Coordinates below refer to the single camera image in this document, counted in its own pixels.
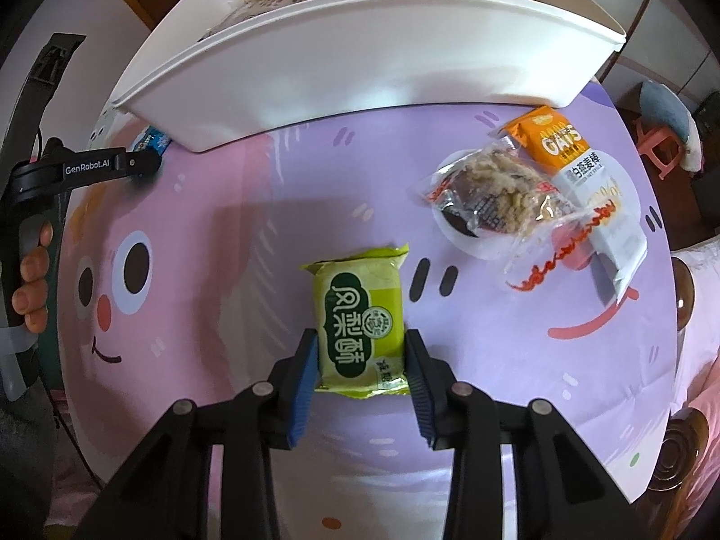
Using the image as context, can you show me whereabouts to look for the green snack packet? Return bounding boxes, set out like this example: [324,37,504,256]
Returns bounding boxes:
[301,243,411,400]

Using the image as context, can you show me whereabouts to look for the cartoon printed table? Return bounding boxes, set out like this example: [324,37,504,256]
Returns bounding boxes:
[56,50,690,540]

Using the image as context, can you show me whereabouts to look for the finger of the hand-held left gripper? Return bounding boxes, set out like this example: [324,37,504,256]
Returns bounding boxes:
[126,149,165,182]

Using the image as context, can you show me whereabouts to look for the carved wooden furniture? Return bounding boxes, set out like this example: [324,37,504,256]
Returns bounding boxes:
[644,261,720,518]

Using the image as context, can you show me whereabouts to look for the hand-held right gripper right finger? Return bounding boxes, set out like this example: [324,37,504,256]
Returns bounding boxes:
[404,327,636,540]

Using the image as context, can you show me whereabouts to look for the blue snack packet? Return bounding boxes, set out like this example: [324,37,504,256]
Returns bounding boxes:
[130,126,172,155]

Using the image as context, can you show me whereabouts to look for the pink blanket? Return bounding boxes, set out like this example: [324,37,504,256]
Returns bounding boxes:
[669,236,720,423]

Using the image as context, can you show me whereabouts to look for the person's left hand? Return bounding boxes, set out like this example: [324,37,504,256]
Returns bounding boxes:
[11,224,55,335]

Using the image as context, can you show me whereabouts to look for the clear packet of twisted snacks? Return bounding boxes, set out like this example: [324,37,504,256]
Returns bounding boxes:
[415,145,620,293]

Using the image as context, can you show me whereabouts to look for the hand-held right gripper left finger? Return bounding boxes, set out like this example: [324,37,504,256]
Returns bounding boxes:
[73,326,321,540]

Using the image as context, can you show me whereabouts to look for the white plastic bin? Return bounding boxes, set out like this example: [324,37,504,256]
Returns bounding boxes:
[109,0,626,153]

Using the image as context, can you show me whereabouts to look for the pink stool with blue cushion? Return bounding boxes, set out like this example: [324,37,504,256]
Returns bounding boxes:
[640,80,704,172]

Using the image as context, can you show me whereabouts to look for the orange and white snack packet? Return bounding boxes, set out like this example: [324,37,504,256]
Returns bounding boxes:
[500,106,649,302]

